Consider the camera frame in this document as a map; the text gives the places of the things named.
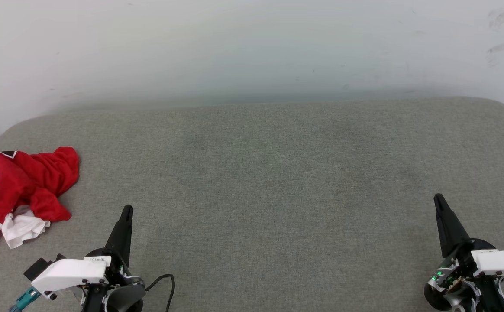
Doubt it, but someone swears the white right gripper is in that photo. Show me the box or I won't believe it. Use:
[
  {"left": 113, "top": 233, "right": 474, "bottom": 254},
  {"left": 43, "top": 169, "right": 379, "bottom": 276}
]
[{"left": 424, "top": 194, "right": 504, "bottom": 312}]

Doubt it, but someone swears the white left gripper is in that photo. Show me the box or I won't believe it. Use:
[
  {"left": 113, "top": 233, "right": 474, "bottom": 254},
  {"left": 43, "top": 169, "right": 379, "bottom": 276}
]
[{"left": 31, "top": 205, "right": 144, "bottom": 312}]

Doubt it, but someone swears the red basketball jersey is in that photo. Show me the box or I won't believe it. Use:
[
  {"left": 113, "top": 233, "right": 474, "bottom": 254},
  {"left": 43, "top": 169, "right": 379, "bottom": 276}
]
[{"left": 0, "top": 146, "right": 80, "bottom": 258}]

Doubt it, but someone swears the grey fabric sofa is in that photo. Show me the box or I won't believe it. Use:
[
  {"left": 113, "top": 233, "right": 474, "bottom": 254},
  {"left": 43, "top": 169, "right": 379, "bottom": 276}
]
[{"left": 0, "top": 96, "right": 504, "bottom": 312}]

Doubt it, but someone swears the teal left camera connector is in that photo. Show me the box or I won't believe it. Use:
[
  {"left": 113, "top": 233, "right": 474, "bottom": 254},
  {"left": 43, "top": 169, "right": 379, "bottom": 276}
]
[{"left": 9, "top": 287, "right": 41, "bottom": 312}]

